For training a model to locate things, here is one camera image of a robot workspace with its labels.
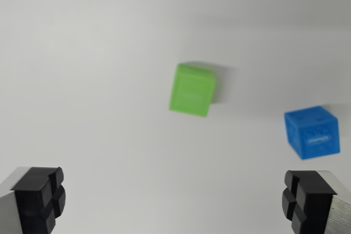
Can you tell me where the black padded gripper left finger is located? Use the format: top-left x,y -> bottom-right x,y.
0,166 -> 66,234

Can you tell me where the black padded gripper right finger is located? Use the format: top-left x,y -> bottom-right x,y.
281,170 -> 351,234

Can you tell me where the blue soft toy cube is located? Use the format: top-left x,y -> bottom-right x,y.
284,105 -> 341,161

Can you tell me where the green soft toy cube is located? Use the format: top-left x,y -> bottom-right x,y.
168,62 -> 217,119

